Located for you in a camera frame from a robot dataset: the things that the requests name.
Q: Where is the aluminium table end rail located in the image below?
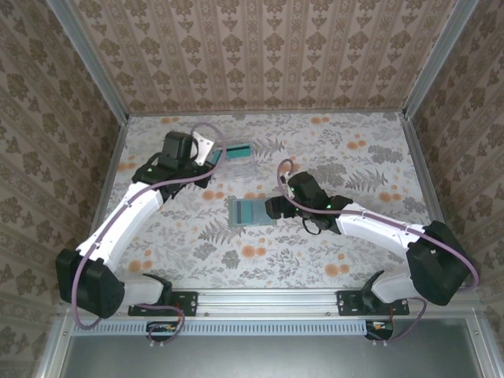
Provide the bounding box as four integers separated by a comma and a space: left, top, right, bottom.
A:
128, 109, 406, 117

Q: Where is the grey slotted cable duct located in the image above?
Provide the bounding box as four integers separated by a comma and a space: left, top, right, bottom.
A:
72, 319, 369, 336

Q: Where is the aluminium table side rail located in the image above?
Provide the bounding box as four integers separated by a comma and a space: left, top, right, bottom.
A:
401, 113, 465, 288
73, 116, 131, 291

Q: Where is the grey metal sheet panel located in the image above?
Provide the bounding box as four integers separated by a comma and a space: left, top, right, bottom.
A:
58, 319, 487, 378

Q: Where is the green card holder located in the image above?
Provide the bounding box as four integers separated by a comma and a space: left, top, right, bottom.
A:
228, 195, 279, 228

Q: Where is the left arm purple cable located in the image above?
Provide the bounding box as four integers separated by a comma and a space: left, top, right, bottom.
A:
73, 122, 228, 350

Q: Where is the long aluminium base rail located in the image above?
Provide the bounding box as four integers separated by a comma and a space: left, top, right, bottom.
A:
58, 287, 481, 318

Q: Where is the aluminium panel frame rail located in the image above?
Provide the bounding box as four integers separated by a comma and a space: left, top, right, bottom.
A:
35, 314, 76, 378
466, 314, 497, 378

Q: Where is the aluminium frame post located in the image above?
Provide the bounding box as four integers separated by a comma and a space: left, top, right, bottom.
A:
403, 0, 480, 119
46, 0, 131, 122

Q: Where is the small electronics board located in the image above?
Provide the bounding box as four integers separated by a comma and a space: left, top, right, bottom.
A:
365, 319, 395, 342
146, 321, 179, 343

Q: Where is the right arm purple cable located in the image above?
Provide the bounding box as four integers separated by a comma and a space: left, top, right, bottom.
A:
276, 158, 481, 347

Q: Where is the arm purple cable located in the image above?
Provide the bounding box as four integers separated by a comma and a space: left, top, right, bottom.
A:
276, 158, 481, 347
73, 122, 228, 350

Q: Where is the thin black cable loop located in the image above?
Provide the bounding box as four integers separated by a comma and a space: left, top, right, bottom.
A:
301, 216, 324, 236

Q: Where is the silver camera mount plate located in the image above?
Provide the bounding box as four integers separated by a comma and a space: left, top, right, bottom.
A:
191, 132, 217, 167

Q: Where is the clear acrylic card box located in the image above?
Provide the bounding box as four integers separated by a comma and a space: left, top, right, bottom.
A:
214, 138, 260, 183

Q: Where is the floral patterned table cover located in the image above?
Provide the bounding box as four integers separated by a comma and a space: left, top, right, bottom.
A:
84, 112, 454, 291

